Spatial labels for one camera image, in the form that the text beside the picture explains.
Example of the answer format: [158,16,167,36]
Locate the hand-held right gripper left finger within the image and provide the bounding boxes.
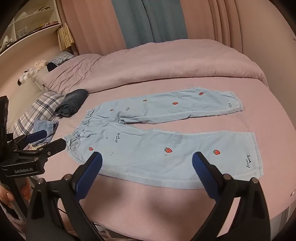
[25,152,109,241]

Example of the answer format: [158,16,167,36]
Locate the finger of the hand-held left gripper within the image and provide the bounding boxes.
[7,129,48,148]
[17,138,68,163]

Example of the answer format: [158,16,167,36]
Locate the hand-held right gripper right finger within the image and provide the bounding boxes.
[192,152,271,241]

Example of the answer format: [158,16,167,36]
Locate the light blue strawberry pants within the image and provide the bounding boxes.
[65,87,264,189]

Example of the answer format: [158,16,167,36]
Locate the person's left hand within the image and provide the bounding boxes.
[0,184,16,207]

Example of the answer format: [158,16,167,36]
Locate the small blue denim shorts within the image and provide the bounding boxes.
[30,119,59,145]

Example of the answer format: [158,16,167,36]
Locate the grey plaid pillow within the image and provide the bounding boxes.
[11,91,65,137]

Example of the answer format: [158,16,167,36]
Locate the dark blue folded garment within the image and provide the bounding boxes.
[55,89,89,118]

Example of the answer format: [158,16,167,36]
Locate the bed with pink sheet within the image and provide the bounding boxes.
[14,76,296,241]

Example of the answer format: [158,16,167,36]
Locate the beige pillow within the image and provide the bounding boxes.
[31,71,51,92]

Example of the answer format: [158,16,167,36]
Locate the black and white plush toy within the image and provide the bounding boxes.
[18,68,36,86]

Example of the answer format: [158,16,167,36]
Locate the pink pillow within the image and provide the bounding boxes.
[46,54,103,93]

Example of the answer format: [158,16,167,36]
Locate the blue checked pillow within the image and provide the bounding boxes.
[47,51,75,67]

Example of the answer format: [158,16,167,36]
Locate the straw tassel bundle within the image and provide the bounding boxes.
[57,23,75,51]

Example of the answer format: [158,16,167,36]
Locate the pink duvet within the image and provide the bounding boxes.
[88,39,269,93]

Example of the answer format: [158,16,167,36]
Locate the pink curtain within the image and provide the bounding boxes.
[183,0,247,54]
[57,0,128,56]

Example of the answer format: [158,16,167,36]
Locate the teal curtain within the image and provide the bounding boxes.
[111,0,188,49]

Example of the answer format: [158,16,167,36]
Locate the black cable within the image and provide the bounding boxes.
[57,207,103,231]

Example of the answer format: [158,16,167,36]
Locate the cream wall shelf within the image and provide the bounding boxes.
[0,0,63,56]

